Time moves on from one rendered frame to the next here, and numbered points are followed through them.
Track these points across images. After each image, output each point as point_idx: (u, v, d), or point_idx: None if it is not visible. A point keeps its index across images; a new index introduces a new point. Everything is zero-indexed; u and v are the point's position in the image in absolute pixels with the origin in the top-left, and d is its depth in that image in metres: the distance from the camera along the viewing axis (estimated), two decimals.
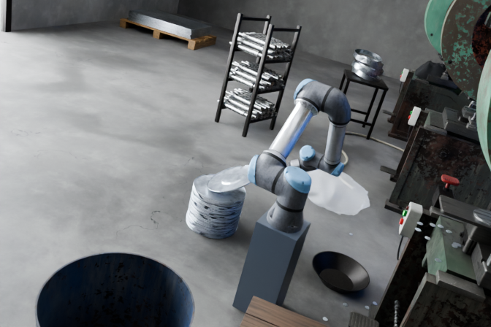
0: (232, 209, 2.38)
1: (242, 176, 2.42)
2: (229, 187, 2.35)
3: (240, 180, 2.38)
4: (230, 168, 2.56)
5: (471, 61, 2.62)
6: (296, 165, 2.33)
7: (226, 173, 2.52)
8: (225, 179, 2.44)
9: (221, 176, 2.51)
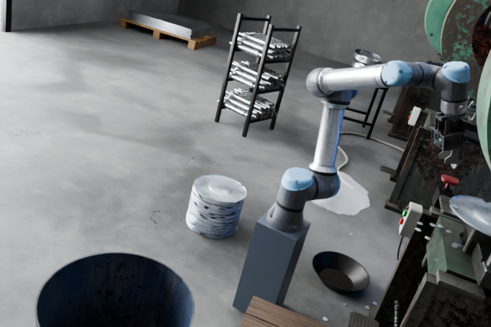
0: (232, 209, 2.38)
1: (476, 212, 1.57)
2: (481, 205, 1.65)
3: (474, 209, 1.60)
4: None
5: (471, 61, 2.62)
6: (440, 102, 1.43)
7: None
8: None
9: None
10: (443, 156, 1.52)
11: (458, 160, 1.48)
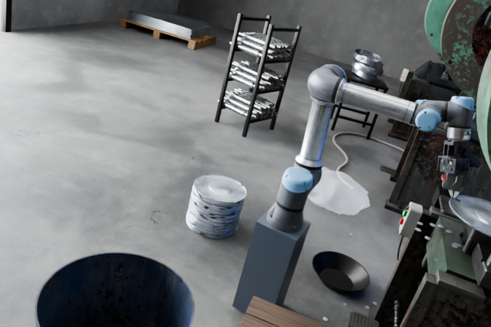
0: (232, 209, 2.38)
1: None
2: (486, 228, 1.49)
3: None
4: (487, 203, 1.68)
5: (471, 61, 2.62)
6: (448, 131, 1.62)
7: (481, 205, 1.65)
8: (480, 212, 1.58)
9: (471, 203, 1.65)
10: (446, 185, 1.64)
11: (461, 187, 1.62)
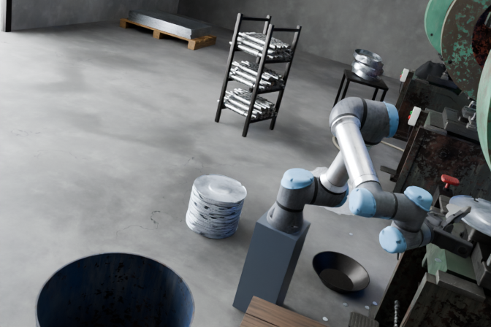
0: (232, 209, 2.38)
1: (483, 208, 1.61)
2: None
3: None
4: (467, 222, 1.49)
5: (471, 61, 2.62)
6: None
7: (481, 225, 1.49)
8: None
9: None
10: (453, 207, 1.43)
11: None
